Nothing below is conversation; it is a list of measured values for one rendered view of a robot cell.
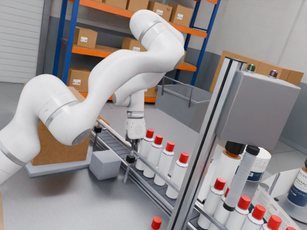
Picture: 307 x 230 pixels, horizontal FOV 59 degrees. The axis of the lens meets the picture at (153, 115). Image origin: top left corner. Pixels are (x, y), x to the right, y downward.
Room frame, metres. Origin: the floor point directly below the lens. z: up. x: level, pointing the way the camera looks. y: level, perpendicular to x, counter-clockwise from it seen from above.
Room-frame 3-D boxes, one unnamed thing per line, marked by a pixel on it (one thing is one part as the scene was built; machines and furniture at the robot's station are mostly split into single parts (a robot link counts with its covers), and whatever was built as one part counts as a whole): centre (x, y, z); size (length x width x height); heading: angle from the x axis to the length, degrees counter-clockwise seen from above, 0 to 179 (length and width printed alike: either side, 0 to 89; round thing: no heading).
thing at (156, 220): (0.84, -0.12, 0.85); 0.03 x 0.03 x 0.03
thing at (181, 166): (0.99, -0.16, 0.98); 0.05 x 0.05 x 0.20
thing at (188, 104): (3.58, -0.41, 0.48); 0.89 x 0.63 x 0.96; 147
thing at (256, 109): (0.76, -0.27, 1.38); 0.17 x 0.10 x 0.19; 100
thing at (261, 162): (1.41, -0.58, 0.95); 0.20 x 0.20 x 0.14
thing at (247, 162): (0.71, -0.30, 1.18); 0.04 x 0.04 x 0.21
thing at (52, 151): (1.16, 0.44, 0.99); 0.30 x 0.24 x 0.27; 40
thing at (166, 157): (1.05, -0.10, 0.98); 0.05 x 0.05 x 0.20
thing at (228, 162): (1.15, -0.40, 1.03); 0.09 x 0.09 x 0.30
